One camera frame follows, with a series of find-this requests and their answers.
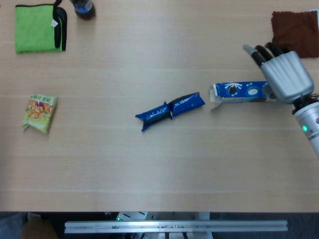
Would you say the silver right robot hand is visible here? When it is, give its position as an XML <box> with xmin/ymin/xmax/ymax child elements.
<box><xmin>243</xmin><ymin>42</ymin><xmax>315</xmax><ymax>105</ymax></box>

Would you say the cola bottle blue cap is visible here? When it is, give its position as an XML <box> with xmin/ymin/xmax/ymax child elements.
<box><xmin>69</xmin><ymin>0</ymin><xmax>96</xmax><ymax>19</ymax></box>

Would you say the brown cloth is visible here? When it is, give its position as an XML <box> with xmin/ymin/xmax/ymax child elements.
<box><xmin>271</xmin><ymin>10</ymin><xmax>319</xmax><ymax>59</ymax></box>

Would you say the green snack packet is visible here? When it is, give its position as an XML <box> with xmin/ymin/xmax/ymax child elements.
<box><xmin>21</xmin><ymin>94</ymin><xmax>59</xmax><ymax>134</ymax></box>

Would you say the aluminium rail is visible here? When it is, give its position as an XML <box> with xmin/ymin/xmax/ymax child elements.
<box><xmin>64</xmin><ymin>220</ymin><xmax>289</xmax><ymax>234</ymax></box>

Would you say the green microfibre cloth black trim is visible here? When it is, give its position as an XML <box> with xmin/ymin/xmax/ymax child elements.
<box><xmin>14</xmin><ymin>0</ymin><xmax>68</xmax><ymax>54</ymax></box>

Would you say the blue cookie box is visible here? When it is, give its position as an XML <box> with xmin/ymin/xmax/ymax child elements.
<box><xmin>208</xmin><ymin>81</ymin><xmax>281</xmax><ymax>112</ymax></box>

